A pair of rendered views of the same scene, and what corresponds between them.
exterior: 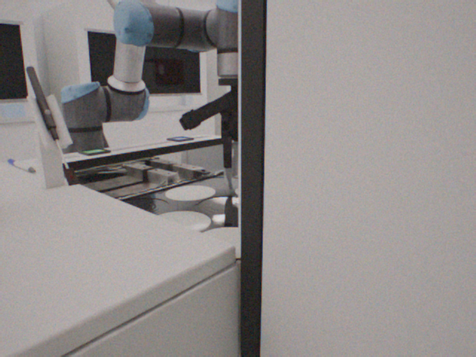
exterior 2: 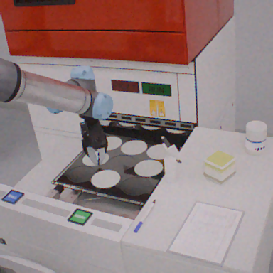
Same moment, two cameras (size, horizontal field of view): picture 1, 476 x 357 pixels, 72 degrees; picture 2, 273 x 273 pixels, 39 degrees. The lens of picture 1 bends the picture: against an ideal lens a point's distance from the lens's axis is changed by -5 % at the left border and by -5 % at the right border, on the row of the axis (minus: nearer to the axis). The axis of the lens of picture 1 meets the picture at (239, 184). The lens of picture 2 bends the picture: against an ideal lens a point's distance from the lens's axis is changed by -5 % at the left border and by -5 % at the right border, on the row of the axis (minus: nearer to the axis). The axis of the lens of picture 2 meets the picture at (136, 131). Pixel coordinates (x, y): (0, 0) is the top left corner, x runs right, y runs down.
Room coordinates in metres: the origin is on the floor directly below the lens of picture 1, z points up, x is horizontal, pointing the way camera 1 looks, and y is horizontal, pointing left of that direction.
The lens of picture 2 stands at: (0.78, 1.22, 1.71)
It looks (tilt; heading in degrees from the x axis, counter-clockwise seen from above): 30 degrees down; 258
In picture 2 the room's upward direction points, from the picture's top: 7 degrees counter-clockwise
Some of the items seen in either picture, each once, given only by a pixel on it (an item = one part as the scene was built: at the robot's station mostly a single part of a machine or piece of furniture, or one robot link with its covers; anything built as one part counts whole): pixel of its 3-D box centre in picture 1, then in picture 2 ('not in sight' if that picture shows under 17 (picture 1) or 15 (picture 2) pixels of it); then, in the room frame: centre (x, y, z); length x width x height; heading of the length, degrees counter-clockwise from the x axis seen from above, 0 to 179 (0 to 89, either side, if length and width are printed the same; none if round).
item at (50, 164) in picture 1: (51, 142); (171, 160); (0.47, 0.27, 1.03); 0.06 x 0.04 x 0.13; 49
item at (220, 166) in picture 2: not in sight; (220, 167); (0.34, 0.32, 1.00); 0.07 x 0.07 x 0.07; 26
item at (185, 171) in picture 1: (187, 171); (49, 199); (0.86, 0.13, 0.89); 0.08 x 0.03 x 0.03; 49
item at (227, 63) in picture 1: (236, 68); not in sight; (0.67, 0.00, 1.14); 0.08 x 0.08 x 0.05
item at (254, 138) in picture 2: not in sight; (256, 138); (0.16, 0.24, 1.01); 0.07 x 0.07 x 0.10
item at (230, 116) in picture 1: (241, 111); (90, 125); (0.67, 0.00, 1.06); 0.09 x 0.08 x 0.12; 90
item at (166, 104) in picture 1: (140, 98); not in sight; (4.42, 1.26, 1.00); 1.80 x 1.08 x 2.00; 139
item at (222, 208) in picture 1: (225, 206); (121, 163); (0.58, 0.02, 0.90); 0.34 x 0.34 x 0.01; 49
